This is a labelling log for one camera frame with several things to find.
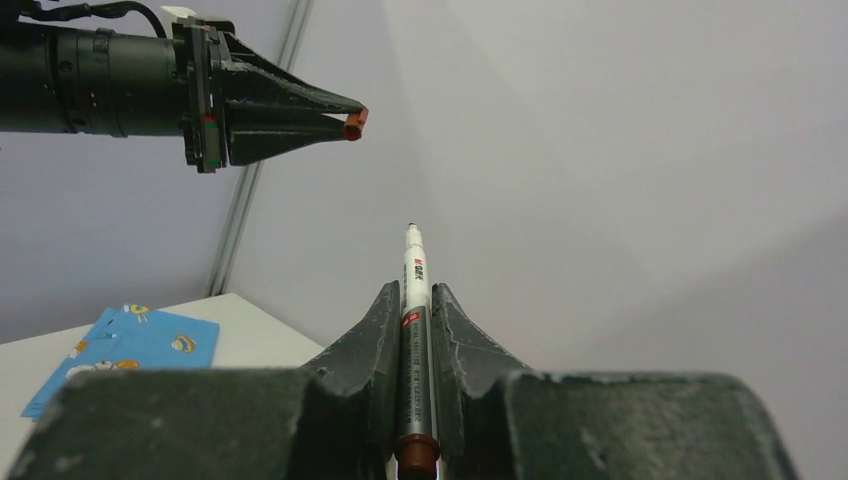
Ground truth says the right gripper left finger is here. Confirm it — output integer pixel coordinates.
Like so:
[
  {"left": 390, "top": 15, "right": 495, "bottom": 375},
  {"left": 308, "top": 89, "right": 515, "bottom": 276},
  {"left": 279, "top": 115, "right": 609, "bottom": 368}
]
[{"left": 7, "top": 281, "right": 400, "bottom": 479}]

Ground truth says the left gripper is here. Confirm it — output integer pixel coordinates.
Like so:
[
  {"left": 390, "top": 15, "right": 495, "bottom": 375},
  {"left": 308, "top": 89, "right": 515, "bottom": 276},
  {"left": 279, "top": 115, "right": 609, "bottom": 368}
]
[{"left": 173, "top": 17, "right": 366, "bottom": 174}]

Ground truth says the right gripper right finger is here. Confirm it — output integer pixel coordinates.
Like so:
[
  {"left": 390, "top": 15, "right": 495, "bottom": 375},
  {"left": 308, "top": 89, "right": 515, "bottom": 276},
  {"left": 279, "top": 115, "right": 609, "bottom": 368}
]
[{"left": 432, "top": 284, "right": 798, "bottom": 479}]

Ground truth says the brown capped whiteboard marker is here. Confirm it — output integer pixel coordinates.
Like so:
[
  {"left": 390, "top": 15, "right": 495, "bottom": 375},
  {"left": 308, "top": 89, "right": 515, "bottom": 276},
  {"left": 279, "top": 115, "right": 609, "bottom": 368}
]
[{"left": 394, "top": 223, "right": 440, "bottom": 479}]

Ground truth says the brown marker cap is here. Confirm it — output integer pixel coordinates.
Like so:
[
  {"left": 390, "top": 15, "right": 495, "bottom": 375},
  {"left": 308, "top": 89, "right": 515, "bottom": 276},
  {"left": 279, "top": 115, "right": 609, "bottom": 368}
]
[{"left": 343, "top": 108, "right": 369, "bottom": 142}]

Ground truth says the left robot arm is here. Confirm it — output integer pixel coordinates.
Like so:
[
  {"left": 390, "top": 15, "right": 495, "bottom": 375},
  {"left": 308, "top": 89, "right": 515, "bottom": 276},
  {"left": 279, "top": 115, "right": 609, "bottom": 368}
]
[{"left": 1, "top": 1, "right": 368, "bottom": 173}]

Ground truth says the blue cartoon print cloth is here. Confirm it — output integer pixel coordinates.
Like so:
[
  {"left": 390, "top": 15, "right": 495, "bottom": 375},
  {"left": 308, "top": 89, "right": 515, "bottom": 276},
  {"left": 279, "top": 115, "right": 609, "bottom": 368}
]
[{"left": 21, "top": 303, "right": 220, "bottom": 419}]

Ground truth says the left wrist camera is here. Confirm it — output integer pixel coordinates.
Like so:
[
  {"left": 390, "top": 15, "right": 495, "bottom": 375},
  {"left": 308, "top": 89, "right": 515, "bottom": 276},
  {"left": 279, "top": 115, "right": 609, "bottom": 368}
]
[{"left": 160, "top": 5, "right": 196, "bottom": 24}]

